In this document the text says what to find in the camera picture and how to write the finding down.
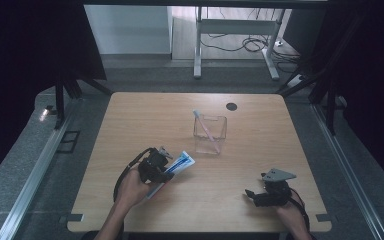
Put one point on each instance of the white power strip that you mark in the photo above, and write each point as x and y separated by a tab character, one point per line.
296	81

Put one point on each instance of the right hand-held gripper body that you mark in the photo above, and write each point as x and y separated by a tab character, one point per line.
276	193

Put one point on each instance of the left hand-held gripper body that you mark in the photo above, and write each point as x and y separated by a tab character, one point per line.
153	166

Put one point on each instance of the person's right hand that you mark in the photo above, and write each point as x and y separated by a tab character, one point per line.
290	217

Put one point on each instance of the black floor frame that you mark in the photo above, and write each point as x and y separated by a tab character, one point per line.
68	141

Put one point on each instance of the person's left hand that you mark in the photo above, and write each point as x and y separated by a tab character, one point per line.
132	190

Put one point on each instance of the white and blue toothpaste tube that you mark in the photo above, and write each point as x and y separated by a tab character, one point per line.
182	162

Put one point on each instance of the pink toothbrush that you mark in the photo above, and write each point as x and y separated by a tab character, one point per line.
205	128

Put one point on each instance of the aluminium rail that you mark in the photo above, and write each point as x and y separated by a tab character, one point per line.
35	176
346	173

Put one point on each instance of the black metal stand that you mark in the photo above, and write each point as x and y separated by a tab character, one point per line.
330	100
59	100

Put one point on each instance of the black table bracket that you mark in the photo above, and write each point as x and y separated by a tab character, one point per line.
71	218

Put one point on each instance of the clear plastic container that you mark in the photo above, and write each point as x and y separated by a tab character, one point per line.
210	133

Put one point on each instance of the white cabinet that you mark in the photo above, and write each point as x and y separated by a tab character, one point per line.
128	30

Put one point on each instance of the white metal desk frame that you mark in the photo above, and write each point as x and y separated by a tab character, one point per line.
236	26

